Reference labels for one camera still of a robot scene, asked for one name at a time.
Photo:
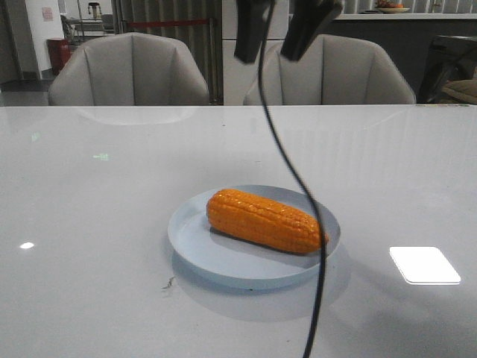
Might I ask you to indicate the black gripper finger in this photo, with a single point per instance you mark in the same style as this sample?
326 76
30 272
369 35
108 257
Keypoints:
310 19
251 26

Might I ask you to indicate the orange corn cob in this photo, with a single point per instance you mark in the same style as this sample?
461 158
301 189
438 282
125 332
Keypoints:
265 222

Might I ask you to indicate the light blue round plate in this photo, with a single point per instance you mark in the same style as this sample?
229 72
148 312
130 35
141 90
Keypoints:
229 261

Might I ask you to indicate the white tall cabinet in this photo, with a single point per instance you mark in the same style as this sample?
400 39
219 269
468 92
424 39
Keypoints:
237 77

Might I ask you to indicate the right grey upholstered chair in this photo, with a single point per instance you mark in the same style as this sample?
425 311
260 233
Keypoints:
335 71

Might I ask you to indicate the grey upholstered chair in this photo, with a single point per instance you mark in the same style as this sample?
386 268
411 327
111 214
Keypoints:
335 71
131 69

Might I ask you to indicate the fruit bowl on counter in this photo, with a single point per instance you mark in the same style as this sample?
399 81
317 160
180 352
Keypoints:
390 7

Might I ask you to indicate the dark grey counter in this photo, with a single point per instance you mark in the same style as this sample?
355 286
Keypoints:
406 41

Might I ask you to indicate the red barrier belt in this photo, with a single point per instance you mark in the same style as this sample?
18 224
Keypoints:
167 24

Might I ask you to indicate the left grey upholstered chair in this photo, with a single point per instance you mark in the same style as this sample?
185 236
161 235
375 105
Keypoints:
131 69

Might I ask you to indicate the red trash bin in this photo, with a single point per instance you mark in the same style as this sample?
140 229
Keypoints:
59 53

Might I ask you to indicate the pink wall notice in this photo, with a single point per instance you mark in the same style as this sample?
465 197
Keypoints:
47 14

